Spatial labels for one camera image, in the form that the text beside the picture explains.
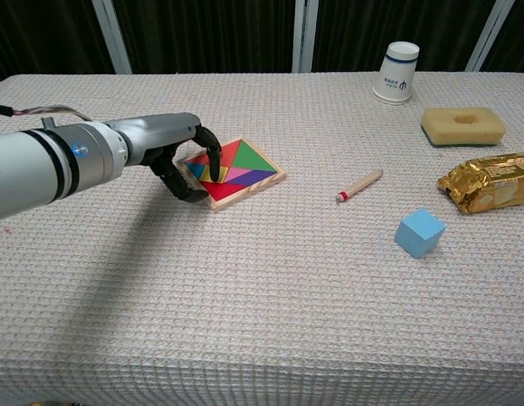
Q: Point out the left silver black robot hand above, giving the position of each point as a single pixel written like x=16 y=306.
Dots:
x=160 y=135

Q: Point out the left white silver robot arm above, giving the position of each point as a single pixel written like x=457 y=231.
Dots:
x=34 y=169

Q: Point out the blue tangram triangle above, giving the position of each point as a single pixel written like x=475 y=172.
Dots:
x=196 y=169

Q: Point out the large red tangram triangle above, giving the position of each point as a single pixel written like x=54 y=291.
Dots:
x=228 y=154

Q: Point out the yellow tangram square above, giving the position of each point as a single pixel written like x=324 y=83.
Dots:
x=223 y=174

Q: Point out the pink tangram triangle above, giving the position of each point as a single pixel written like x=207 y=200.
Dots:
x=237 y=174

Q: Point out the green tangram triangle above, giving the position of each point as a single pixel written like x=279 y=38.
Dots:
x=251 y=158

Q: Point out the purple parallelogram puzzle piece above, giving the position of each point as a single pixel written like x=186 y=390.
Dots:
x=253 y=178

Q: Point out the wooden tangram tray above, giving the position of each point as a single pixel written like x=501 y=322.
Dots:
x=266 y=179

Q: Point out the dark curtain panel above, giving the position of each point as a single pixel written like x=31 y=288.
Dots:
x=42 y=38
x=355 y=25
x=520 y=38
x=207 y=36

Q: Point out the beige woven tablecloth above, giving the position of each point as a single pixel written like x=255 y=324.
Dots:
x=262 y=296

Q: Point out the wooden pencil with red tip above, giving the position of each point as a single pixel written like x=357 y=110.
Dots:
x=361 y=185

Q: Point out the white paper cup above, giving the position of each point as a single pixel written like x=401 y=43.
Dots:
x=395 y=76

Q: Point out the light blue cube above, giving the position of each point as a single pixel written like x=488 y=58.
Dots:
x=418 y=232

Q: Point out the yellow sponge with hole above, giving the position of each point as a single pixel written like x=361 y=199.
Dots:
x=439 y=127

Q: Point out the gold foil snack pack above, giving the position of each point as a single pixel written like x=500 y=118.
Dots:
x=490 y=182

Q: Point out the grey metal frame post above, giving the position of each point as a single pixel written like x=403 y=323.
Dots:
x=112 y=38
x=305 y=36
x=490 y=36

